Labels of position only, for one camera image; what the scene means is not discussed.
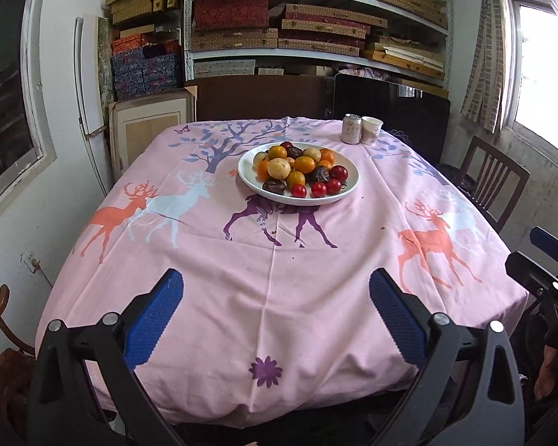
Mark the white paper cup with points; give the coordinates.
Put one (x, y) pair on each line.
(371, 131)

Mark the dark wooden slatted chair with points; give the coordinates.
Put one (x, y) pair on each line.
(493, 181)

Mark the white metal shelf rack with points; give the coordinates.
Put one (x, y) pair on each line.
(188, 32)

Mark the white framed sliding window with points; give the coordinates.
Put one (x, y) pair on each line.
(9, 93)

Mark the row of orange patterned boxes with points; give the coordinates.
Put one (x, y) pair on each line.
(130, 44)

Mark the bright window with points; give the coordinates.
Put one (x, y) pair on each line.
(544, 69)

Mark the dark brown wooden board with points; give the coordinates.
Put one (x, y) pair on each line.
(260, 97)

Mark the pink deer print tablecloth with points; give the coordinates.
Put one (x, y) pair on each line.
(260, 288)

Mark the beige patterned curtain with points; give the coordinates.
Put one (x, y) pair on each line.
(486, 55)

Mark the dark red patterned box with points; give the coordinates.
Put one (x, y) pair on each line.
(232, 11)

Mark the striped yellow pepino melon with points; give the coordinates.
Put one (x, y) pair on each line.
(312, 153)

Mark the person's right hand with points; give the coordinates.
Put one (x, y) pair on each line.
(548, 371)

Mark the curved brown wooden chair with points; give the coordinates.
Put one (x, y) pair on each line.
(0, 306)

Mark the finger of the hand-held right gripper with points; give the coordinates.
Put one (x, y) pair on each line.
(551, 241)
(530, 269)

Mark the white leaning panel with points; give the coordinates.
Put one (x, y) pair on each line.
(86, 79)

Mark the pale drink can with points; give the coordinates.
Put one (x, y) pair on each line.
(351, 129)

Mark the wall socket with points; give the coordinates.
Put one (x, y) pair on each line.
(29, 261)

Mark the row of grey patterned boxes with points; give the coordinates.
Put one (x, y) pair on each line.
(223, 67)

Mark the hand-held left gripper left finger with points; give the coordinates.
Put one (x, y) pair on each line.
(156, 320)

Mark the stack of flat yellow boxes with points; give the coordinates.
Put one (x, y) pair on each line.
(409, 58)

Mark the stack of woven straw boxes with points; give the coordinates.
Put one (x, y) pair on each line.
(232, 39)

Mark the pink cloth bundle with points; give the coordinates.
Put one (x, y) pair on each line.
(362, 72)

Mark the stack of blue patterned boxes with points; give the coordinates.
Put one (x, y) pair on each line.
(144, 72)

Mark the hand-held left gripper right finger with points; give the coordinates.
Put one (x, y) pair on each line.
(395, 320)

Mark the grey marble slab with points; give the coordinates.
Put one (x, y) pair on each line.
(104, 55)

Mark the black glass panel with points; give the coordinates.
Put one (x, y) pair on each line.
(400, 102)

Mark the white oval plate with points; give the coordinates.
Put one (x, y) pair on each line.
(249, 172)

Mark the framed cardboard panel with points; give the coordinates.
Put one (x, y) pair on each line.
(153, 121)

